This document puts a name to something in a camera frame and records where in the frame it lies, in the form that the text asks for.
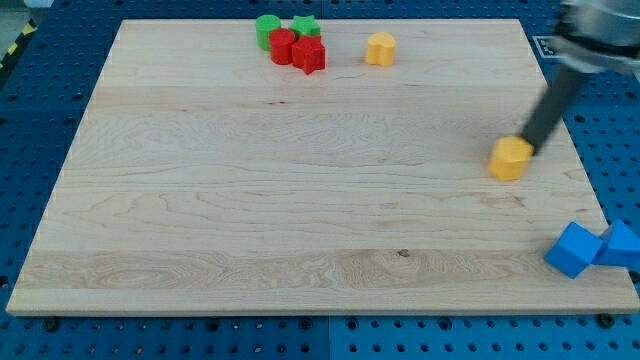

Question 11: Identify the red cylinder block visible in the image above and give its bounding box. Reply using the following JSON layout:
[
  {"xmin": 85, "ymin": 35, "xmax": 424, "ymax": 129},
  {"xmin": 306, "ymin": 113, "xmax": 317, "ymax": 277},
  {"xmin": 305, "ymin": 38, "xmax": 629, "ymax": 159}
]
[{"xmin": 269, "ymin": 28, "xmax": 297, "ymax": 65}]

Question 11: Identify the yellow hexagon block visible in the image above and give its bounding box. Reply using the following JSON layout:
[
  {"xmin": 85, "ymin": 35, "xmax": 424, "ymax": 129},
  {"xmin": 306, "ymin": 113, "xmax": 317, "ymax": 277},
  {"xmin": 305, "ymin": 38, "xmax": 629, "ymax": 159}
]
[{"xmin": 488, "ymin": 136, "xmax": 534, "ymax": 181}]

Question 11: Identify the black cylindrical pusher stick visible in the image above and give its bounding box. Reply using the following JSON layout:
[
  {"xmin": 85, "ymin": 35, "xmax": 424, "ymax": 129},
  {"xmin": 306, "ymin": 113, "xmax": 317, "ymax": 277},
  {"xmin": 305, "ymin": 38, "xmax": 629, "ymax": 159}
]
[{"xmin": 520, "ymin": 64, "xmax": 590, "ymax": 155}]

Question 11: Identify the light wooden board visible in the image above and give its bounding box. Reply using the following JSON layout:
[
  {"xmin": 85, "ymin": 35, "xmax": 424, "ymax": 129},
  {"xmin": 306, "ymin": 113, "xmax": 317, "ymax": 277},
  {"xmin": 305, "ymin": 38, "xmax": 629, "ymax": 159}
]
[{"xmin": 7, "ymin": 19, "xmax": 639, "ymax": 317}]

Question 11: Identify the yellow heart block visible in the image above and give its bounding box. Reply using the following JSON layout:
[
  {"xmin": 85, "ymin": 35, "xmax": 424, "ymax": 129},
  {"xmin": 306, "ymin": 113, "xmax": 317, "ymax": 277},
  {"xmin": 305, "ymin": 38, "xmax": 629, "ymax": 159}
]
[{"xmin": 365, "ymin": 32, "xmax": 396, "ymax": 67}]

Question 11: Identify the green cylinder block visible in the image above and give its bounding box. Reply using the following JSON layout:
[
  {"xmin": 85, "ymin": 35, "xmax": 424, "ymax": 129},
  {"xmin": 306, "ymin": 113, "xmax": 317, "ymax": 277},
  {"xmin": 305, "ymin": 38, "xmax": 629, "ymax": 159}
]
[{"xmin": 255, "ymin": 14, "xmax": 281, "ymax": 51}]

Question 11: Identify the green star block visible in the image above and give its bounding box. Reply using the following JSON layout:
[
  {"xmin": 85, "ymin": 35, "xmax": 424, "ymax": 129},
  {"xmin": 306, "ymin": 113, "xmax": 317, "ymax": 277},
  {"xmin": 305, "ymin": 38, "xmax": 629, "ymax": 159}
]
[{"xmin": 289, "ymin": 15, "xmax": 321, "ymax": 37}]

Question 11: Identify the blue triangle block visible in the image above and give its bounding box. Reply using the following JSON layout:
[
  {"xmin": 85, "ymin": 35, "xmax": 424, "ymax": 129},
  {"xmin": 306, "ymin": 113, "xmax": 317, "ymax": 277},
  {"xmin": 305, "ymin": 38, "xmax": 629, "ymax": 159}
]
[{"xmin": 593, "ymin": 220, "xmax": 639, "ymax": 267}]

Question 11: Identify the red star block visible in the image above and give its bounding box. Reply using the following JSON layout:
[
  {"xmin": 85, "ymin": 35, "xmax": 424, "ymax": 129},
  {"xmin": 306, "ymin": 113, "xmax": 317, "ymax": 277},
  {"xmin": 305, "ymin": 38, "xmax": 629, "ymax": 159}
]
[{"xmin": 292, "ymin": 35, "xmax": 326, "ymax": 75}]

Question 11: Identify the blue cube block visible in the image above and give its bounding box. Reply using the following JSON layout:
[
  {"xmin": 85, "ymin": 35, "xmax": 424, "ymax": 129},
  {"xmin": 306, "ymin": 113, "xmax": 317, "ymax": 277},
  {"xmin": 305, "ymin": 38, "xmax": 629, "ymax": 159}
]
[{"xmin": 544, "ymin": 222, "xmax": 604, "ymax": 279}]

